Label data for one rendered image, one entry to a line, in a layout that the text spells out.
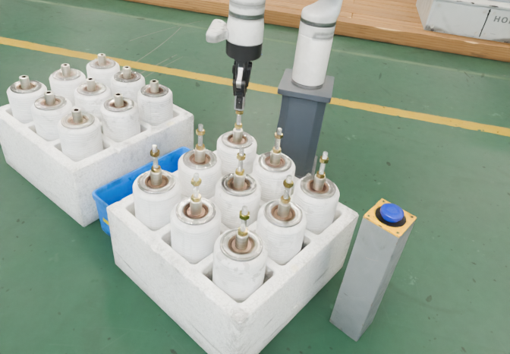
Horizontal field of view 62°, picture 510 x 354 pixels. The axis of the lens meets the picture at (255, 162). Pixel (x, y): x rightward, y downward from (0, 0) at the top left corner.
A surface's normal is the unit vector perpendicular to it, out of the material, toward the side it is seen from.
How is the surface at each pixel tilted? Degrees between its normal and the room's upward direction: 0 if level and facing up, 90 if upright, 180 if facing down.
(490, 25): 90
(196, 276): 0
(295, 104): 90
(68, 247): 0
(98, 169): 90
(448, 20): 90
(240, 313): 0
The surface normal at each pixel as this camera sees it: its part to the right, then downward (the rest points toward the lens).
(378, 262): -0.66, 0.39
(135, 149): 0.78, 0.43
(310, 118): -0.21, 0.56
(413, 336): 0.09, -0.81
